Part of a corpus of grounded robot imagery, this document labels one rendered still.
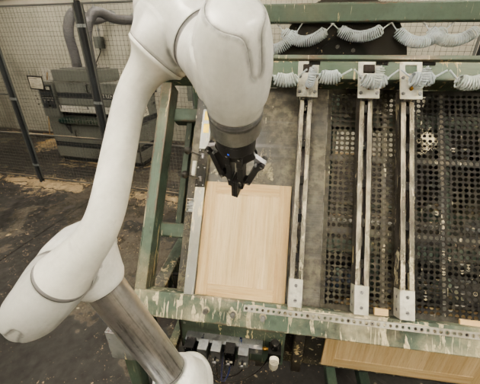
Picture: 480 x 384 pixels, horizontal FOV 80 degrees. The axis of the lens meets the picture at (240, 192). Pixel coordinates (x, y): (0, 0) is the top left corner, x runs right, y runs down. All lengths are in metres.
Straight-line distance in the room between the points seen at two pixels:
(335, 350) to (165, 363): 1.22
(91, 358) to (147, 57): 2.31
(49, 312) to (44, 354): 2.12
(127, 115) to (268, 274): 1.10
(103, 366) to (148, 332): 1.61
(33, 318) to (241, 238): 1.00
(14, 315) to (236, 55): 0.56
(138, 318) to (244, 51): 0.72
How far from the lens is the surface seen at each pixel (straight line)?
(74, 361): 2.61
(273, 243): 1.43
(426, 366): 2.17
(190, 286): 1.48
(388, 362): 2.10
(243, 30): 0.36
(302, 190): 1.43
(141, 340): 0.91
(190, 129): 1.68
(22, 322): 0.67
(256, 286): 1.45
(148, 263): 1.54
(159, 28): 0.48
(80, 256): 0.55
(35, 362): 2.74
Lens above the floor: 1.97
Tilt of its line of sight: 27 degrees down
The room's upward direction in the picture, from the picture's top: straight up
